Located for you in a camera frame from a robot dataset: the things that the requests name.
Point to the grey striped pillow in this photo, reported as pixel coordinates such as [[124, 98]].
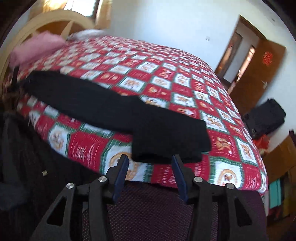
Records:
[[86, 34]]

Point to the pink pillow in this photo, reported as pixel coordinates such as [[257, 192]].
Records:
[[35, 47]]

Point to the red christmas patchwork bedspread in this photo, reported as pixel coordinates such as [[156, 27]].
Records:
[[161, 76]]

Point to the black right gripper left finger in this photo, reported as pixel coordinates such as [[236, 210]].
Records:
[[63, 219]]

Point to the yellow curtain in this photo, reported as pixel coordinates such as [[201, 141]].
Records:
[[103, 16]]

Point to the black bag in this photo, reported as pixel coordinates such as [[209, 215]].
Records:
[[264, 119]]

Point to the dark mesh chair back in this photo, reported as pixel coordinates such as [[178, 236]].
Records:
[[151, 212]]

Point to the black pants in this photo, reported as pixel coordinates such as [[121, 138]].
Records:
[[157, 133]]

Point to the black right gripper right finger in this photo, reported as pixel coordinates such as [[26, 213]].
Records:
[[223, 207]]

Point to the cream wooden headboard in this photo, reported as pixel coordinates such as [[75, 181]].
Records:
[[59, 22]]

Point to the red door decoration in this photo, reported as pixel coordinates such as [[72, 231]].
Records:
[[267, 58]]

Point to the window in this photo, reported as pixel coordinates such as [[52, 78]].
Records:
[[84, 7]]

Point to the brown wooden door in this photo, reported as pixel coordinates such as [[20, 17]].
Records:
[[254, 81]]

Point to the wooden cabinet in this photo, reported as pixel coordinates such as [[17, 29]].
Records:
[[280, 160]]

